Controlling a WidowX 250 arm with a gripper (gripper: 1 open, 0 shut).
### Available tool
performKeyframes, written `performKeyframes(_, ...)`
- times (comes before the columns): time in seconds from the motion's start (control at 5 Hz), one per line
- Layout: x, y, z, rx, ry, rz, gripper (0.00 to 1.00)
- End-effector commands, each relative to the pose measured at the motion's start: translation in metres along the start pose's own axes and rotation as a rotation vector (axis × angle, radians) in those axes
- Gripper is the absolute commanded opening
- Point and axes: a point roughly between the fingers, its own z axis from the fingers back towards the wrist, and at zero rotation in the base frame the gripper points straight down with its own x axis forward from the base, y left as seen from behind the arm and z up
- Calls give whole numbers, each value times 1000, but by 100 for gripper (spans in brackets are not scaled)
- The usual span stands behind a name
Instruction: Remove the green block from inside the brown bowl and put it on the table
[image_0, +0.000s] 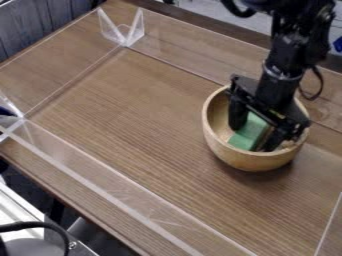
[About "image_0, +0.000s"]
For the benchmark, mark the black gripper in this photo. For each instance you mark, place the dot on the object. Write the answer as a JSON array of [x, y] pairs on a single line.
[[269, 97]]

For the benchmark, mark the green rectangular block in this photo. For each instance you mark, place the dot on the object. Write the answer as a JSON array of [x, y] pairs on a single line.
[[247, 137]]

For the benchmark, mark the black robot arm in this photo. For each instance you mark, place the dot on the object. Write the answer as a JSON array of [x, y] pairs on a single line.
[[299, 46]]

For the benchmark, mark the brown wooden bowl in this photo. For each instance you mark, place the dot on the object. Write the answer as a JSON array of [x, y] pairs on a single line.
[[217, 133]]

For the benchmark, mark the blue object at right edge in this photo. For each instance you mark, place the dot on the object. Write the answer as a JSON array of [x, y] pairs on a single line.
[[337, 44]]

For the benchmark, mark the clear acrylic front barrier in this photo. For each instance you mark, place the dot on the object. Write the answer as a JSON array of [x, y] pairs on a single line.
[[150, 224]]

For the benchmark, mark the clear acrylic corner bracket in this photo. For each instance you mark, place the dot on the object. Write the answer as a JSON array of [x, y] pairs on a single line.
[[122, 34]]

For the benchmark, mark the grey metal bracket with screw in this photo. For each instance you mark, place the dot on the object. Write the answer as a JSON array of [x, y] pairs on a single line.
[[28, 246]]

